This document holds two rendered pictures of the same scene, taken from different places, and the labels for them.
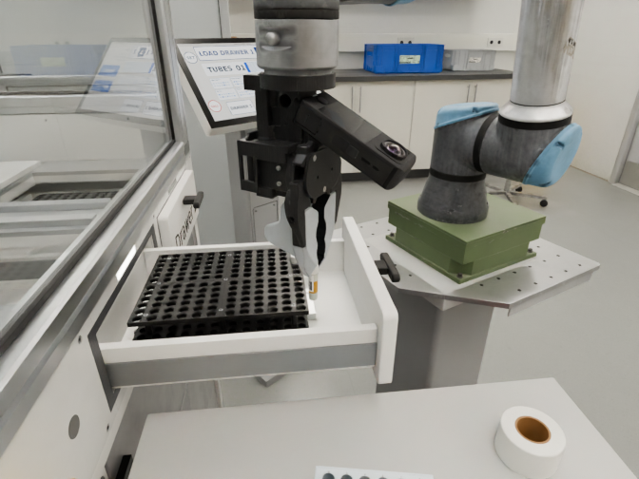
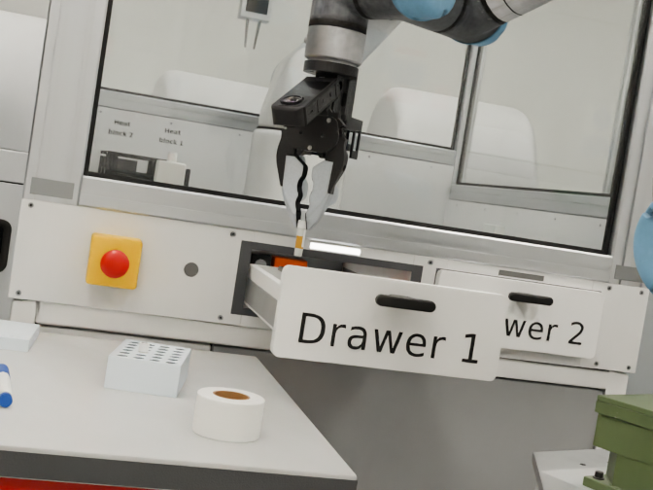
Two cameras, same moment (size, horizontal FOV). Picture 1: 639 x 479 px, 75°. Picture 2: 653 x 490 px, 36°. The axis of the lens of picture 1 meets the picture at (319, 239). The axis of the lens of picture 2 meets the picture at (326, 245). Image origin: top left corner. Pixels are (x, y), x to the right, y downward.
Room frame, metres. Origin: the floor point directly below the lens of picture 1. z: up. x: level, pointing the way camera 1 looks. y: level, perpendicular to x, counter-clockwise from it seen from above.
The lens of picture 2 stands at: (0.28, -1.27, 1.02)
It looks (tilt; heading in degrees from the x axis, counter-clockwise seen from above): 3 degrees down; 82
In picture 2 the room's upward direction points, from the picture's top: 9 degrees clockwise
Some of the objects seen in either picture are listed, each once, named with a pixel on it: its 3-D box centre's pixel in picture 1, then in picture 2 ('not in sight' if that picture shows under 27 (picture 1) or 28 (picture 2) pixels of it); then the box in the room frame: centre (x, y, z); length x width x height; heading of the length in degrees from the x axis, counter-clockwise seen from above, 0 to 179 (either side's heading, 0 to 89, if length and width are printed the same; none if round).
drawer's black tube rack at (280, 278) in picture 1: (227, 297); not in sight; (0.51, 0.13, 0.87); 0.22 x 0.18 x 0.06; 97
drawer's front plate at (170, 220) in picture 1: (182, 215); (517, 314); (0.81, 0.29, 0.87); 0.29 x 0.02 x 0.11; 7
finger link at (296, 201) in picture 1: (302, 203); (295, 155); (0.39, 0.02, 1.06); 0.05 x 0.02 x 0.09; 151
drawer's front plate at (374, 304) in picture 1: (362, 286); (392, 324); (0.53, -0.07, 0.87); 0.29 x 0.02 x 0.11; 7
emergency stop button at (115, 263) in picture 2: not in sight; (115, 263); (0.17, 0.17, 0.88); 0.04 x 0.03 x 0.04; 7
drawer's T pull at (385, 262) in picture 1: (381, 267); (402, 301); (0.54, -0.09, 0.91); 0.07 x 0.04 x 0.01; 7
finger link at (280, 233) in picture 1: (288, 239); (299, 191); (0.41, 0.03, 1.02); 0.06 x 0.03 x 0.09; 61
